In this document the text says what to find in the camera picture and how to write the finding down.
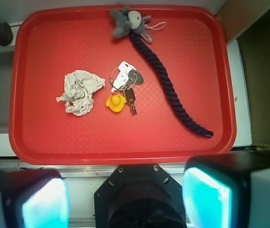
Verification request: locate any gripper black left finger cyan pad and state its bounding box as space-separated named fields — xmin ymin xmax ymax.
xmin=0 ymin=169 xmax=70 ymax=228

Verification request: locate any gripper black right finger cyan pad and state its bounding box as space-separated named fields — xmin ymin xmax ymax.
xmin=182 ymin=150 xmax=270 ymax=228

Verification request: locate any red plastic tray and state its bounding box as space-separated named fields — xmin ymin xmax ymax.
xmin=9 ymin=6 xmax=236 ymax=165

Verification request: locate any crumpled white paper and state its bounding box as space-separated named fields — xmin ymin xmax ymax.
xmin=56 ymin=70 xmax=106 ymax=116

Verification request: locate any yellow rubber duck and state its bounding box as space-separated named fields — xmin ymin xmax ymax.
xmin=105 ymin=94 xmax=127 ymax=113

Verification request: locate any key bunch with white tag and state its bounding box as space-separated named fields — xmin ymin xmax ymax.
xmin=110 ymin=61 xmax=144 ymax=116

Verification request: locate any grey plush donkey toy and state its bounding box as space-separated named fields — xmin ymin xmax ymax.
xmin=109 ymin=5 xmax=168 ymax=44

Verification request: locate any dark blue twisted rope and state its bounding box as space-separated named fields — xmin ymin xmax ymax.
xmin=130 ymin=33 xmax=214 ymax=138

